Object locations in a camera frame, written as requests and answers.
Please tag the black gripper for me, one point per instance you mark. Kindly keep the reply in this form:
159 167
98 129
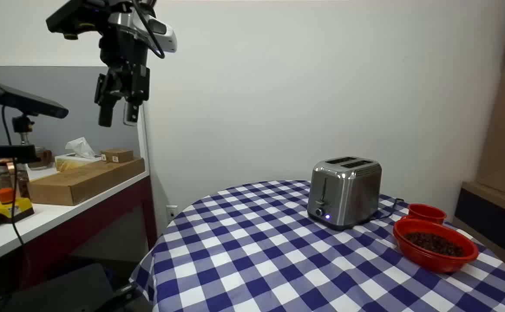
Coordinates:
126 78

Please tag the silver two-slot toaster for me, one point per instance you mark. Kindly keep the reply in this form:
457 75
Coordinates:
344 193

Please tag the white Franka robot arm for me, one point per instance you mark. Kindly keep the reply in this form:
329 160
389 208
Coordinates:
80 14

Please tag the small cardboard box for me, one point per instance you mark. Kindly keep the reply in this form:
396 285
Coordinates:
119 155

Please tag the grey partition panel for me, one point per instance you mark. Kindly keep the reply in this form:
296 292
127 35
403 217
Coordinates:
72 98

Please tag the tissue box with white tissue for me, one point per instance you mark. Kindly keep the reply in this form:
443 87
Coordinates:
79 156

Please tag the large flat cardboard box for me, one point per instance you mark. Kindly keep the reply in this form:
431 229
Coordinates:
79 182

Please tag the black flat shelf bar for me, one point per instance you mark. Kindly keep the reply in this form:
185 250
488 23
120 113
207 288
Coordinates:
2 153

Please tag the white desk with red front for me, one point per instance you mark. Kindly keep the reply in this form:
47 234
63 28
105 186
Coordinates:
61 222

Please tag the brown jar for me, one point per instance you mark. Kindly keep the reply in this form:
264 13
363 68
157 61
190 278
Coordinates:
9 176

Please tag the small orange object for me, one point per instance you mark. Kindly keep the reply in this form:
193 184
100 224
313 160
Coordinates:
6 195

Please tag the yellow black tool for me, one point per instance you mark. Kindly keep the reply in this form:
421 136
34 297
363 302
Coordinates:
9 210

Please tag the blue white checkered tablecloth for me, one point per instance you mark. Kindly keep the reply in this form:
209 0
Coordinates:
263 260

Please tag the small red bowl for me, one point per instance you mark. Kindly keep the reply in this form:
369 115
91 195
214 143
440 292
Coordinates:
426 214

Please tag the large red bowl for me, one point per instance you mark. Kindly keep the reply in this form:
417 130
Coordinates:
426 260

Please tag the coffee beans pile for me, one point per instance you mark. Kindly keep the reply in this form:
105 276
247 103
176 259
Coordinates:
436 243

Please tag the wooden cabinet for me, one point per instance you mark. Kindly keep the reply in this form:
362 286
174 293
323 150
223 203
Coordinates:
504 144

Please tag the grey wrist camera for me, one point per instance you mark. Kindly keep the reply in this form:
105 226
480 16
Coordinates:
162 37

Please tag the black camera stand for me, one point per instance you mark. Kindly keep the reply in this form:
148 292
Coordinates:
23 125

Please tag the black bar camera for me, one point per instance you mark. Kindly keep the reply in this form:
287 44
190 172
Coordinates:
23 99

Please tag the white wall outlet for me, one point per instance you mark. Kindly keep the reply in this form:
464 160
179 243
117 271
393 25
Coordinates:
172 210

